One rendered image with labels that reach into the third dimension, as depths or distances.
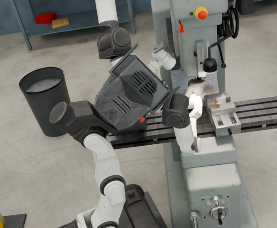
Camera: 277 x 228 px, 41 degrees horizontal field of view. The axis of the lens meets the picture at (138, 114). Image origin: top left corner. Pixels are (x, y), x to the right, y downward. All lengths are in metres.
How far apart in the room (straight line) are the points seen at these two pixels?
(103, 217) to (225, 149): 0.83
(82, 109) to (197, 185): 0.93
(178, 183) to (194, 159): 0.73
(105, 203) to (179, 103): 0.74
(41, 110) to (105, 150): 2.16
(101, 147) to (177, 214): 1.23
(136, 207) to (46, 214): 1.17
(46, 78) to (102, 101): 2.58
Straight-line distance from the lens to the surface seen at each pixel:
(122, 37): 1.66
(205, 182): 2.30
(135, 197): 2.46
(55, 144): 4.01
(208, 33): 2.02
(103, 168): 1.91
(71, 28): 5.94
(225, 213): 2.29
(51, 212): 3.39
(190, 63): 2.09
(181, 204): 2.90
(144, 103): 1.57
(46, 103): 3.82
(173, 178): 3.07
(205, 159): 2.34
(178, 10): 1.81
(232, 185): 2.30
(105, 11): 1.72
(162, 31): 2.49
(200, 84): 2.18
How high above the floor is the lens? 2.48
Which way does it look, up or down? 37 degrees down
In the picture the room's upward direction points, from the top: 11 degrees counter-clockwise
